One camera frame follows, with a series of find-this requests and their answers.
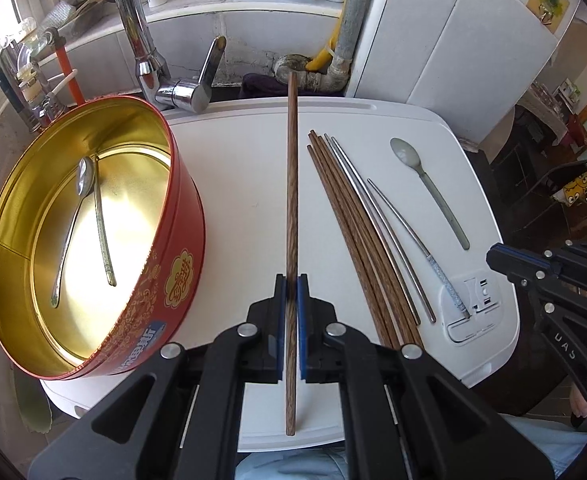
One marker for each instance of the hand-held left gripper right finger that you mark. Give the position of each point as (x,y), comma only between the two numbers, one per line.
(302,320)

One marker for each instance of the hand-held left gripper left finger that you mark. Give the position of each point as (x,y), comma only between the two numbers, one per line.
(282,320)

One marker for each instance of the wooden chopstick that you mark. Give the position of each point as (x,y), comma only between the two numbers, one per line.
(358,260)
(382,260)
(292,185)
(370,260)
(364,260)
(376,260)

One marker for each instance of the metal chopstick glittery end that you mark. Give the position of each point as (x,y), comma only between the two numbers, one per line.
(426,252)

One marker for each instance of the plain metal chopstick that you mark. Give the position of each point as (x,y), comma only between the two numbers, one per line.
(398,272)
(413,272)

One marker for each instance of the red round tin gold interior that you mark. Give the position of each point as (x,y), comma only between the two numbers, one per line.
(173,280)

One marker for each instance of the grey-green plastic spoon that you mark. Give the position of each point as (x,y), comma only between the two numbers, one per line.
(404,152)

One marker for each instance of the rusty grey pipe elbow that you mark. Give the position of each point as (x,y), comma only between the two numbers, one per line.
(298,67)

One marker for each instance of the person's right hand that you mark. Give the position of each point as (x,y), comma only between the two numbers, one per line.
(582,406)

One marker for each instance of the dark chair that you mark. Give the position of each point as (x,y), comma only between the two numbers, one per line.
(533,195)

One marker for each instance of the cloth-covered side table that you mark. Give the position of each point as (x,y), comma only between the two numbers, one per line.
(548,115)

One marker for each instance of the metal spoon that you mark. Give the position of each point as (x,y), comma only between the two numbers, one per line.
(66,255)
(104,250)

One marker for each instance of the dark cloth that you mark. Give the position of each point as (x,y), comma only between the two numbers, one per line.
(261,85)

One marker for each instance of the white cabinet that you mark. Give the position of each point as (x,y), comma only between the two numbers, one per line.
(448,35)

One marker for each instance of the yellow pipe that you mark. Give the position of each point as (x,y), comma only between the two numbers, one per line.
(323,57)

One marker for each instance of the grey vertical pipe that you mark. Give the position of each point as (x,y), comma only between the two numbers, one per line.
(358,15)

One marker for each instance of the chrome kitchen faucet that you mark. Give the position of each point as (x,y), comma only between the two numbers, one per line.
(133,35)

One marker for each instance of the orange pipe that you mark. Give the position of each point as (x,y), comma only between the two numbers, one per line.
(68,70)

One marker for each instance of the small chrome filter tap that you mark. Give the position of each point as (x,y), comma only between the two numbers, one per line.
(23,75)

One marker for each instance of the silver mesh scrubber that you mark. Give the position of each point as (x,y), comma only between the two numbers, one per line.
(56,16)

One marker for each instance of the yellow-green wall hook sticker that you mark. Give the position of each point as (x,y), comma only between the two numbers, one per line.
(548,0)

